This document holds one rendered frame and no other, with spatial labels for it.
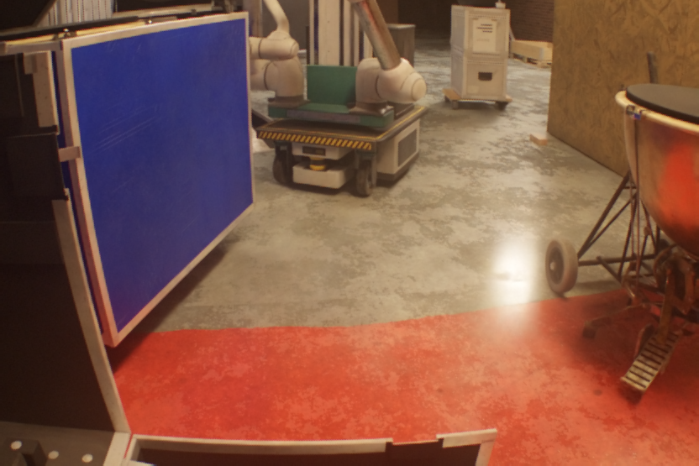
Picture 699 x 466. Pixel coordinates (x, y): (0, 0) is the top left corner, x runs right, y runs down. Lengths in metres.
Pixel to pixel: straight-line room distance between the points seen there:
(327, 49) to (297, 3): 5.59
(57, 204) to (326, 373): 0.94
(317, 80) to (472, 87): 2.21
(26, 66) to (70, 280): 0.38
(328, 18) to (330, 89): 0.40
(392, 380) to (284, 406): 0.31
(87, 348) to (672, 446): 1.40
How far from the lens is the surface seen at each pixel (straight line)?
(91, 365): 1.12
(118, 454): 1.19
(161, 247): 1.65
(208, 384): 1.59
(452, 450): 1.25
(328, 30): 3.01
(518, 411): 1.51
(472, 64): 4.88
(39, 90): 0.92
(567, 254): 1.96
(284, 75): 2.89
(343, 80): 2.92
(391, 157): 2.86
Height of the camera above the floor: 1.01
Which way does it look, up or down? 22 degrees down
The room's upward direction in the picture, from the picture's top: straight up
